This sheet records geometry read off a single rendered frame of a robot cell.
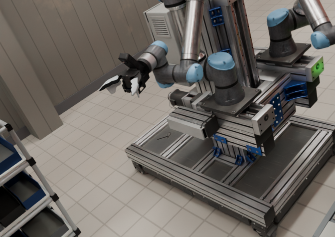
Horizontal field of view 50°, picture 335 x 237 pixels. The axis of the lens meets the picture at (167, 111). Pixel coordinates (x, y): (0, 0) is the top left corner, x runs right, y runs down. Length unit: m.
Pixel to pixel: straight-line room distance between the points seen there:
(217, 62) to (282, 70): 0.56
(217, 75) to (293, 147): 0.89
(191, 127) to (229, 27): 0.54
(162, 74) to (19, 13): 2.80
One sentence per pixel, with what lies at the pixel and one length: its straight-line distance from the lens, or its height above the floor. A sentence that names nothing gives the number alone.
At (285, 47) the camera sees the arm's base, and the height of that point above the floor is 0.87.
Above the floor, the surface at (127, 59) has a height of 1.30.
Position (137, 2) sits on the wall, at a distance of 4.87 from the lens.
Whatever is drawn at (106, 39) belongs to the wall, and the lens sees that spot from 4.60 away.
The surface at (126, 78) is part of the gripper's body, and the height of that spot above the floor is 1.23.
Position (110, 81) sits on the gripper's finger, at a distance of 1.37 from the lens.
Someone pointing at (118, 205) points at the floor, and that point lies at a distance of 2.74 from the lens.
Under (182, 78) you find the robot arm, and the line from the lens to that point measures 1.47.
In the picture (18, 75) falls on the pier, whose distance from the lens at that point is 3.87.
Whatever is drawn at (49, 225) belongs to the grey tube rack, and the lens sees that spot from 2.62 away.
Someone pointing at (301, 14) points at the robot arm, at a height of 1.02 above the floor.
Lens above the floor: 1.75
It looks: 30 degrees down
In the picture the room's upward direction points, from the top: 20 degrees counter-clockwise
